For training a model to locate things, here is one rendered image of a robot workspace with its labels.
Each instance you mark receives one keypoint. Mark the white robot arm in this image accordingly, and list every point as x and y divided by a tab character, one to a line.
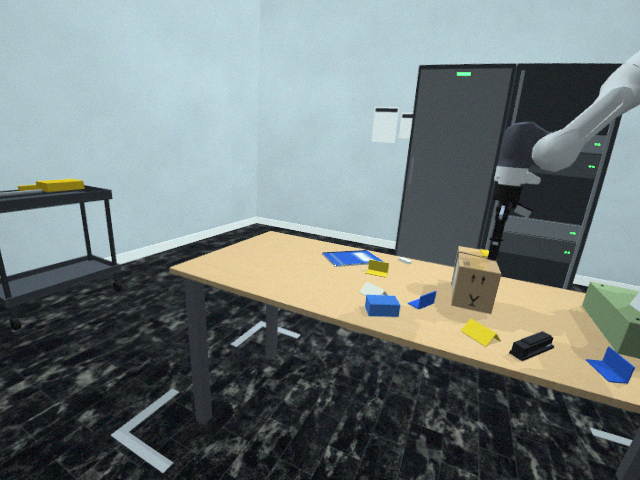
556	151

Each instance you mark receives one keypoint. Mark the blue notebook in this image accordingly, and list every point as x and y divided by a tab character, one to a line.
350	258

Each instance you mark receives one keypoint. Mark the blue rectangular block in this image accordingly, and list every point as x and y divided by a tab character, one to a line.
382	306

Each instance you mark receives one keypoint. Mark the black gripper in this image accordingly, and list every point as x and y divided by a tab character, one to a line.
506	194

